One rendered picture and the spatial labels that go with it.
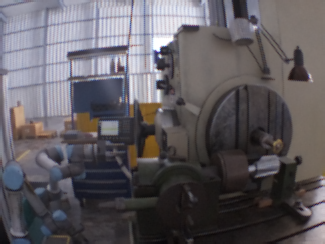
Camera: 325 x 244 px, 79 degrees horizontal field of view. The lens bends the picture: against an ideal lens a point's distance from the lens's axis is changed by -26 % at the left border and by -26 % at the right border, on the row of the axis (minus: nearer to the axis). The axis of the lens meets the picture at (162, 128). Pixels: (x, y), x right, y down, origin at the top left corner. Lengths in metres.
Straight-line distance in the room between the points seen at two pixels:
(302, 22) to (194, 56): 0.88
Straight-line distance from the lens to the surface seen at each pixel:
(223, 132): 1.27
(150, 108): 4.09
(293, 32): 1.69
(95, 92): 3.44
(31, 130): 8.57
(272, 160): 1.16
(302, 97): 1.69
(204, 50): 1.34
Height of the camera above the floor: 1.58
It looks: 10 degrees down
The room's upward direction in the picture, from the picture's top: 2 degrees counter-clockwise
